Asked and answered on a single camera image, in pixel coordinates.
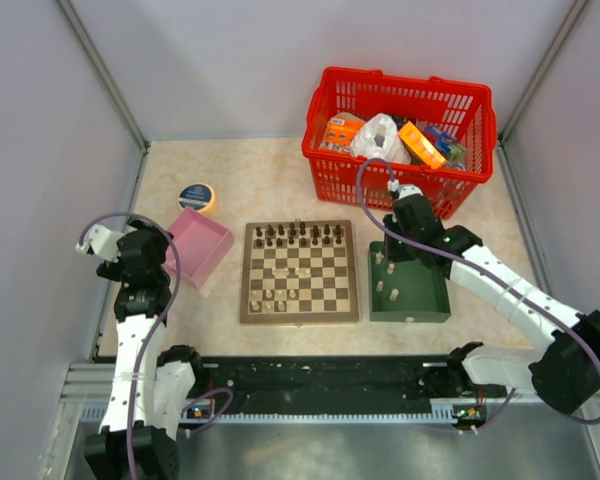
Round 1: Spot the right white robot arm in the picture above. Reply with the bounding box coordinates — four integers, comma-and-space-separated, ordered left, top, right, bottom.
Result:
384, 185, 600, 414

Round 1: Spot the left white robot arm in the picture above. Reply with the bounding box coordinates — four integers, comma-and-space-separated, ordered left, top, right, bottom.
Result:
76, 215, 207, 479

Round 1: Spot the dark chess pieces group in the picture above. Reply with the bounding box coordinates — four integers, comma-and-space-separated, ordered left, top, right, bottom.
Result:
245, 220, 352, 249

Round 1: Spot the wooden chess board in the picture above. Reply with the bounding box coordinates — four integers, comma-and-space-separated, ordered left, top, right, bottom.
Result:
239, 221, 360, 326

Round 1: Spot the pink open box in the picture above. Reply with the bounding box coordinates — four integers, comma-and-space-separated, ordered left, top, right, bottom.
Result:
168, 207, 234, 290

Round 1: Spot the yellow tape roll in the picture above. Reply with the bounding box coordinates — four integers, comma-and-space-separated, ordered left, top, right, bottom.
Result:
178, 183, 218, 217

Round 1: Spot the green wooden tray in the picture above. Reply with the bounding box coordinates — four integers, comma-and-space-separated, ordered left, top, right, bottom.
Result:
367, 241, 451, 323

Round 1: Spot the blue packaged item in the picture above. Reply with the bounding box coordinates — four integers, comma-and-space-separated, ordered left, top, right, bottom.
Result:
424, 126, 466, 163

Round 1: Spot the orange box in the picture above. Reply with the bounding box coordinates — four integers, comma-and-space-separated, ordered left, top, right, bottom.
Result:
398, 121, 447, 169

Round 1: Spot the white plastic bag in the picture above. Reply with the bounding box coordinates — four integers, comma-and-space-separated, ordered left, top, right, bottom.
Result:
350, 113, 411, 165

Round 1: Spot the red plastic basket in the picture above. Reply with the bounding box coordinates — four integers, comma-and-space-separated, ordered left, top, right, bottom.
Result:
301, 67, 496, 219

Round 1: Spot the orange printed carton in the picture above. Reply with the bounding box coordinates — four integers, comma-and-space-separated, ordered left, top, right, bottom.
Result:
319, 112, 365, 154

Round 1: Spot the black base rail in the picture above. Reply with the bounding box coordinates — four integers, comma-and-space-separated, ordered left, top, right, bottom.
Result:
187, 355, 506, 416

